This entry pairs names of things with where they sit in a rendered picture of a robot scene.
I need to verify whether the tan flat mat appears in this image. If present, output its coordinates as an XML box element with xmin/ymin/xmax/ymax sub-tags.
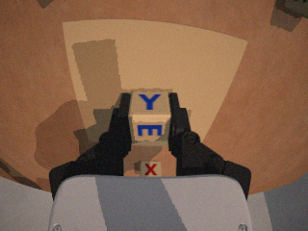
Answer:
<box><xmin>63</xmin><ymin>18</ymin><xmax>248</xmax><ymax>142</ymax></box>

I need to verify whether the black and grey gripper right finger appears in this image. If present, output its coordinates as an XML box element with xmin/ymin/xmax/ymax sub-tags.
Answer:
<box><xmin>168</xmin><ymin>92</ymin><xmax>251</xmax><ymax>201</ymax></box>

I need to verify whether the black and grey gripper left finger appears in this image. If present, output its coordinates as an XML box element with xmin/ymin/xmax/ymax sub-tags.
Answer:
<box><xmin>49</xmin><ymin>93</ymin><xmax>132</xmax><ymax>201</ymax></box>

